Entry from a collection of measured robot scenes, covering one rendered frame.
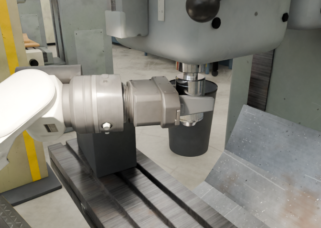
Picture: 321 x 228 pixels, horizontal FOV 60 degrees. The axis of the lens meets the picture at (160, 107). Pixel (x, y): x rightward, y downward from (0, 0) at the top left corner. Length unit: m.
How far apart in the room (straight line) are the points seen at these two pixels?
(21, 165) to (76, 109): 1.98
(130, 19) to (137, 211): 0.47
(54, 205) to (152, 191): 1.54
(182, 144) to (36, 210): 1.28
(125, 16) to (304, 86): 0.53
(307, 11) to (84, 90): 0.32
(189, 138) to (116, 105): 2.14
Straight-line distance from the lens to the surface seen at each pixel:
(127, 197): 0.72
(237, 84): 0.87
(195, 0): 0.25
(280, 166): 0.79
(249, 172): 0.81
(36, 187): 2.39
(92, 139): 0.73
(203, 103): 0.43
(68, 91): 0.41
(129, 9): 0.34
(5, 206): 1.68
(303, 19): 0.44
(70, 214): 2.12
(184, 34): 0.31
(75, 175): 0.82
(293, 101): 0.78
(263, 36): 0.39
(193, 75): 0.43
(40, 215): 2.18
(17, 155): 2.32
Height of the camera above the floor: 1.39
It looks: 22 degrees down
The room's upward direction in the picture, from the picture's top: straight up
